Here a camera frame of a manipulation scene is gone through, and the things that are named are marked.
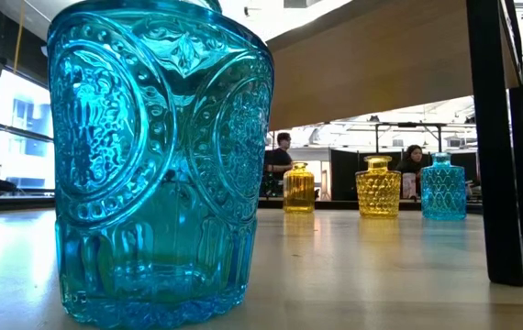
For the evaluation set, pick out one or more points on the yellow ribbed glass vase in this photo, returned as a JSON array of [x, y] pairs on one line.
[[298, 190]]

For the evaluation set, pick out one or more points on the yellow dimpled glass vase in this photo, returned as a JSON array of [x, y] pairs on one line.
[[378, 192]]

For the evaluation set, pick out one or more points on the teal diamond-pattern glass vase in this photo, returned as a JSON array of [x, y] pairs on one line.
[[442, 192]]

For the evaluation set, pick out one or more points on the wooden shelf with black legs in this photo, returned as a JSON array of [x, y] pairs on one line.
[[371, 73]]

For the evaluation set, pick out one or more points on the black partition panels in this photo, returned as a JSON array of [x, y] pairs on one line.
[[346, 179]]

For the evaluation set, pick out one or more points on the teal embossed round glass vase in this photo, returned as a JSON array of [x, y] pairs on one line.
[[151, 183]]

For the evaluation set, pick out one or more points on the white cylindrical container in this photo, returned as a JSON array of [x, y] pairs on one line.
[[409, 185]]

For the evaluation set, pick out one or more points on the black aluminium table frame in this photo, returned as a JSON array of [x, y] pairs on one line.
[[335, 205]]

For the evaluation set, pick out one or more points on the black background rig frame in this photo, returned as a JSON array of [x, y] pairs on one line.
[[408, 124]]

